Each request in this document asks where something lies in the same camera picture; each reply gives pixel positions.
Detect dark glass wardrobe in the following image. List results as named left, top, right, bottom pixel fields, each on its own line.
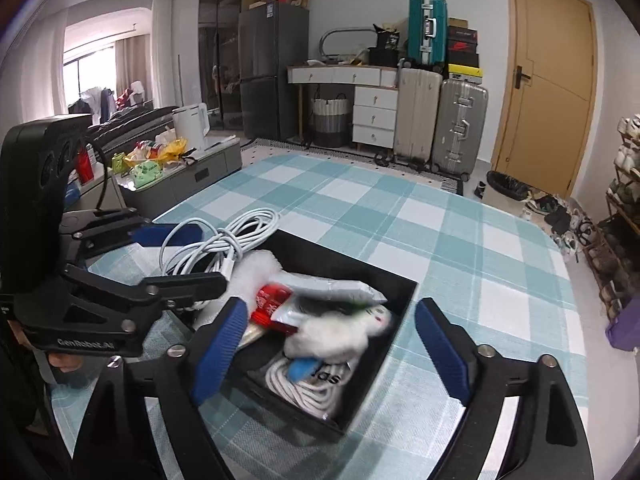
left=197, top=0, right=246, bottom=131

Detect beige curtain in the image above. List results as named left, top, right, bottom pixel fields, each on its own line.
left=115, top=35, right=151, bottom=107

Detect black white patterned rug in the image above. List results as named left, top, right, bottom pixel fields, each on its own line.
left=240, top=137, right=467, bottom=194

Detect dark striped sofa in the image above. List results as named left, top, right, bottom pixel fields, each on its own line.
left=87, top=105, right=181, bottom=147

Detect yellow black shoe box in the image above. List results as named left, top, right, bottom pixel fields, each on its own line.
left=447, top=63, right=484, bottom=81

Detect black trash bin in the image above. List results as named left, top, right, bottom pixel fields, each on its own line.
left=486, top=170, right=531, bottom=206

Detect teal suitcase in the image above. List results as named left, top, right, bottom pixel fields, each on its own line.
left=407, top=0, right=449, bottom=72

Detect black cardboard box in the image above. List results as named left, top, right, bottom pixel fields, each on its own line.
left=185, top=230, right=418, bottom=433

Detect white curtain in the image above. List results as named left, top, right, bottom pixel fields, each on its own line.
left=150, top=0, right=182, bottom=109

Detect pile of loose shoes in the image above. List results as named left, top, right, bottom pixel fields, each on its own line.
left=520, top=194, right=597, bottom=262

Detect black shoe box red logo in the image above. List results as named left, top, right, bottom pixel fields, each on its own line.
left=446, top=40, right=480, bottom=66

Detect hanging clothes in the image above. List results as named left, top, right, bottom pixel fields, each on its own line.
left=67, top=80, right=151, bottom=114

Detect dark grey fridge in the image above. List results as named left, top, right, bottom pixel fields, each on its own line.
left=237, top=2, right=310, bottom=142

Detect purple bag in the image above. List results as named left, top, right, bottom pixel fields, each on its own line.
left=605, top=294, right=640, bottom=352

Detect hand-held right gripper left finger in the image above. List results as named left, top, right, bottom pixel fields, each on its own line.
left=72, top=296, right=250, bottom=480

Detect grey storage cabinet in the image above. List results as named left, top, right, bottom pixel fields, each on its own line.
left=112, top=137, right=244, bottom=222

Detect person's left hand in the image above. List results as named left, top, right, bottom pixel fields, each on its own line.
left=50, top=354, right=86, bottom=374

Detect curved metal frame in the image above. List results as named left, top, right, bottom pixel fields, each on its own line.
left=319, top=26, right=382, bottom=64

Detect red and white packet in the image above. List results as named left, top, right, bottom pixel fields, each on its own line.
left=250, top=282, right=302, bottom=336

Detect teal checked bedsheet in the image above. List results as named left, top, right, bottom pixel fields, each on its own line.
left=50, top=152, right=588, bottom=480

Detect red can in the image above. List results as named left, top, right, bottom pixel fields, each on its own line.
left=75, top=147, right=96, bottom=184

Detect white kettle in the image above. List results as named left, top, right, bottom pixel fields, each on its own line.
left=172, top=102, right=210, bottom=154

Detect wooden shoe rack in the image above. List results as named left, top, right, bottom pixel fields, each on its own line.
left=582, top=115, right=640, bottom=322

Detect yellow plastic bag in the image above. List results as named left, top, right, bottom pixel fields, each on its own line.
left=125, top=139, right=189, bottom=167

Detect thick white cable coil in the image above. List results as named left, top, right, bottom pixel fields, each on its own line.
left=265, top=355, right=347, bottom=419

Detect wooden door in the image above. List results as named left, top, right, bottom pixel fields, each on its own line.
left=492, top=0, right=598, bottom=201

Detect white desk with drawers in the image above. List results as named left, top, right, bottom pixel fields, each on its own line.
left=286, top=64, right=401, bottom=149

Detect silver suitcase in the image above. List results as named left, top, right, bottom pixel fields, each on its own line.
left=431, top=77, right=489, bottom=182

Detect white plush toy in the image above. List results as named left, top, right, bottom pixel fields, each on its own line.
left=285, top=305, right=394, bottom=379

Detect black bag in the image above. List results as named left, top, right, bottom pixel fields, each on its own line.
left=368, top=22, right=404, bottom=66

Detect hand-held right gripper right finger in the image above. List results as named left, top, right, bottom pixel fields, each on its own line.
left=414, top=297, right=596, bottom=480

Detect clear printed plastic bag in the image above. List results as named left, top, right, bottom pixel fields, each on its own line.
left=305, top=355, right=359, bottom=387

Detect green and white packet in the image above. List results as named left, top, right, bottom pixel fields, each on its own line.
left=280, top=272, right=389, bottom=311

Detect beige suitcase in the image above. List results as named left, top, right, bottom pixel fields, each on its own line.
left=393, top=66, right=444, bottom=169

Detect thin white charging cable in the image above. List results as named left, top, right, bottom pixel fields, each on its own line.
left=159, top=208, right=281, bottom=311

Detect grey white laundry basket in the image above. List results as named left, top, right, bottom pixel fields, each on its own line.
left=310, top=92, right=350, bottom=149

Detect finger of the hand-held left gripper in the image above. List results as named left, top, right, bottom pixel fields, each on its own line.
left=60, top=264, right=229, bottom=333
left=60, top=207, right=202, bottom=272

